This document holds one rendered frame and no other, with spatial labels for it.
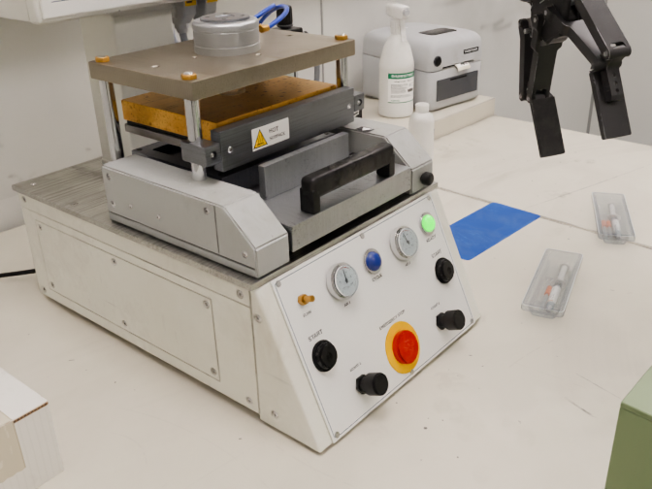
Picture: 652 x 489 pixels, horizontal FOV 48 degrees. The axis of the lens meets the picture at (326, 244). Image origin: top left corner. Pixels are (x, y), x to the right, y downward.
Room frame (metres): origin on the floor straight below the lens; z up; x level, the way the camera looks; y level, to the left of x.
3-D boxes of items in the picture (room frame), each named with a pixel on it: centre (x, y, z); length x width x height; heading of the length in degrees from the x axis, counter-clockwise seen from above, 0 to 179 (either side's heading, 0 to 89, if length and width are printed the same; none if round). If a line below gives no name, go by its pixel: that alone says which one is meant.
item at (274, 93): (0.90, 0.11, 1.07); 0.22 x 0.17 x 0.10; 140
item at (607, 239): (1.13, -0.49, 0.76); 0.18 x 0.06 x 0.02; 165
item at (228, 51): (0.93, 0.12, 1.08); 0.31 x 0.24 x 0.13; 140
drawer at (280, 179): (0.86, 0.08, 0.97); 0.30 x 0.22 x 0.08; 50
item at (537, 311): (0.91, -0.32, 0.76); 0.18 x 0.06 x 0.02; 154
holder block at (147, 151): (0.89, 0.11, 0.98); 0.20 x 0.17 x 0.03; 140
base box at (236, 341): (0.90, 0.09, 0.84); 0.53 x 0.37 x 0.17; 50
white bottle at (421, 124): (1.41, -0.20, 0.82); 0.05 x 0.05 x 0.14
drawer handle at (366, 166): (0.77, -0.03, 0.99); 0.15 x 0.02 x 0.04; 140
